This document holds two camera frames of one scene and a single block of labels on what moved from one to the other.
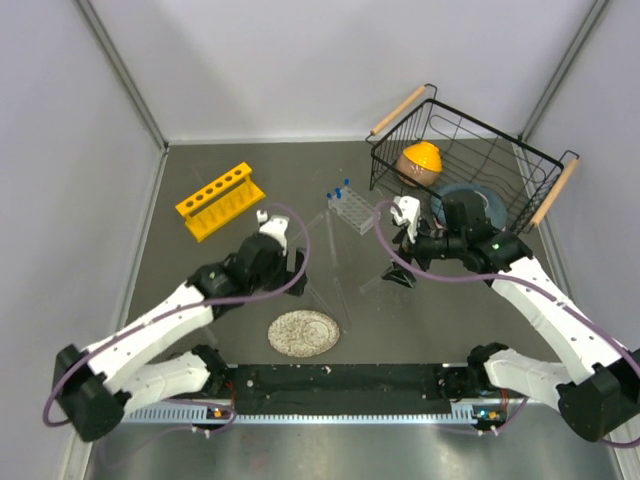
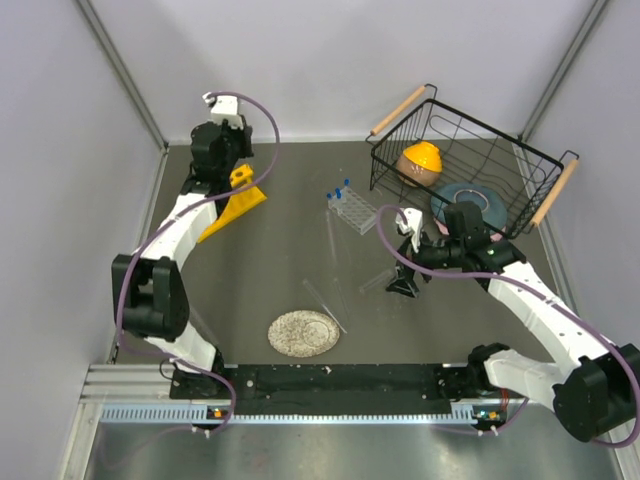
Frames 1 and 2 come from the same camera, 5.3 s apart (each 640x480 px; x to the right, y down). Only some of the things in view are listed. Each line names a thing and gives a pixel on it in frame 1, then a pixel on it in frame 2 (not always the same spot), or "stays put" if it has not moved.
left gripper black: x=285 y=276 -> x=243 y=134
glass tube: x=328 y=311 stays put
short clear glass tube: x=367 y=285 stays put
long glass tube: x=333 y=237 stays put
